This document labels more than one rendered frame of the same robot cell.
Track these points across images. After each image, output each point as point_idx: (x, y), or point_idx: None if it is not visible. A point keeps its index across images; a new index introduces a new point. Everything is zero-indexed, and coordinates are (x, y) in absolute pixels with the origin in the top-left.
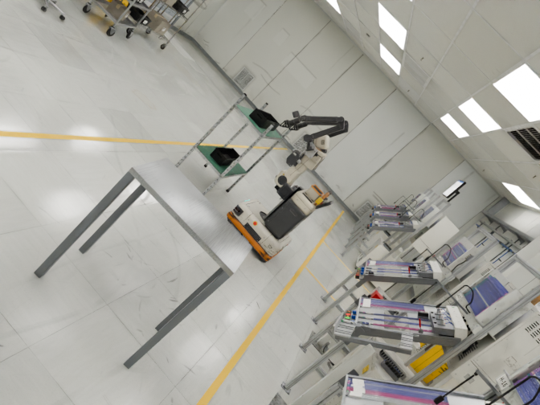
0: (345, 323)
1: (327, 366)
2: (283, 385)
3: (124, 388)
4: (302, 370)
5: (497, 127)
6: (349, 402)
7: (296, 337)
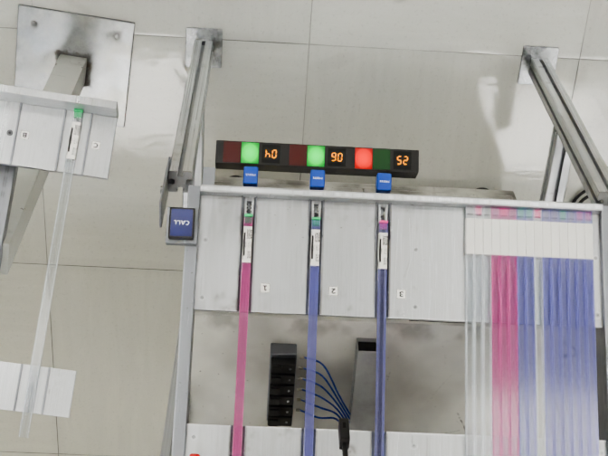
0: (60, 130)
1: (578, 189)
2: (198, 34)
3: None
4: (204, 71)
5: None
6: None
7: (574, 25)
